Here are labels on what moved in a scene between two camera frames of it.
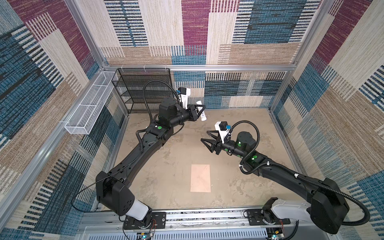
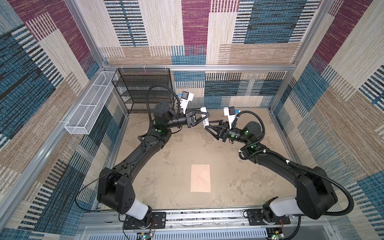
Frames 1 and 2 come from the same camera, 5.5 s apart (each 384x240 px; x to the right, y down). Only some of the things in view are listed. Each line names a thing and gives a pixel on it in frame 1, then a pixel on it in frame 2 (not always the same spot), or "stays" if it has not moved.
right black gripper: (213, 145) to (222, 132)
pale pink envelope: (200, 179) stays
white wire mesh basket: (84, 116) stays
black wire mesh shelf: (131, 83) stays
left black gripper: (191, 113) to (190, 117)
